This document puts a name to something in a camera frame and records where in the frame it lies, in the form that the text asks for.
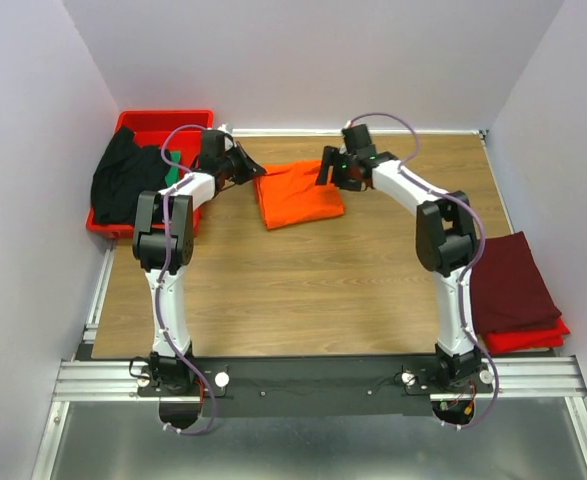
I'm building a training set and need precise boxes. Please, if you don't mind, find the green t-shirt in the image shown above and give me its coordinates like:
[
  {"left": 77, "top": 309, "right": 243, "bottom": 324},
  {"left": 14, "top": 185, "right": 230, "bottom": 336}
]
[{"left": 165, "top": 151, "right": 181, "bottom": 186}]

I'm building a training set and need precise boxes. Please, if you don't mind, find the folded maroon t-shirt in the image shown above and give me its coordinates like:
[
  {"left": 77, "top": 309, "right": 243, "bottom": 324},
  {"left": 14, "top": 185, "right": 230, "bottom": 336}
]
[{"left": 470, "top": 232, "right": 561, "bottom": 335}]

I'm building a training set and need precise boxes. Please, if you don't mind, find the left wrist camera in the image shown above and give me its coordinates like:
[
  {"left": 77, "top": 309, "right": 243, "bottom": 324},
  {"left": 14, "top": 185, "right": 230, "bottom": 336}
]
[{"left": 218, "top": 124, "right": 236, "bottom": 151}]

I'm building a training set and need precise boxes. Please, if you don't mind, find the red plastic bin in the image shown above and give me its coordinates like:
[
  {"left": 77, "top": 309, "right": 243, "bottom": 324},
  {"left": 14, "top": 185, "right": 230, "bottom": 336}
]
[{"left": 86, "top": 109, "right": 214, "bottom": 240}]

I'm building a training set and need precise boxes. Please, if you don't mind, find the aluminium frame rail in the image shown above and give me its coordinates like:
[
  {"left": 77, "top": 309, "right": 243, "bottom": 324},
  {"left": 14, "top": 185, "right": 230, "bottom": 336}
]
[{"left": 31, "top": 128, "right": 587, "bottom": 480}]

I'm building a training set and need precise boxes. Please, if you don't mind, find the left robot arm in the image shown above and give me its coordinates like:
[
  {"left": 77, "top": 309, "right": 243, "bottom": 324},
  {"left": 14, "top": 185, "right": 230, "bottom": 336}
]
[{"left": 132, "top": 124, "right": 265, "bottom": 394}]

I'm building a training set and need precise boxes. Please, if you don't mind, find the folded red t-shirt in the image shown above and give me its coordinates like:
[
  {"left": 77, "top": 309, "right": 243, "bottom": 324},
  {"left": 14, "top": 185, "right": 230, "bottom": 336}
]
[{"left": 483, "top": 318, "right": 571, "bottom": 355}]

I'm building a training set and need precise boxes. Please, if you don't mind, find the orange t-shirt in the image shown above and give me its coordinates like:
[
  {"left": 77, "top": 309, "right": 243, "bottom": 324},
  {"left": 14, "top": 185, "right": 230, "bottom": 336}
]
[{"left": 253, "top": 160, "right": 345, "bottom": 230}]

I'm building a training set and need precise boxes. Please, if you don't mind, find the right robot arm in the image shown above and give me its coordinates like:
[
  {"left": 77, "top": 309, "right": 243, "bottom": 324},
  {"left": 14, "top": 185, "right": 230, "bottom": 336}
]
[{"left": 316, "top": 124, "right": 485, "bottom": 389}]

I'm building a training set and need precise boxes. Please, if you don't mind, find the black t-shirt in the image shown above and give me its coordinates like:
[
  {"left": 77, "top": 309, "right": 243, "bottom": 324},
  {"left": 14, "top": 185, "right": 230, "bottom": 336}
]
[{"left": 90, "top": 126, "right": 170, "bottom": 225}]

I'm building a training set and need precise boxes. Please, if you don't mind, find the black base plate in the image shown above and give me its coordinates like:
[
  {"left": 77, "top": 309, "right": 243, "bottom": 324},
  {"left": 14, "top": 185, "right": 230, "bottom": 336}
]
[{"left": 129, "top": 354, "right": 493, "bottom": 424}]

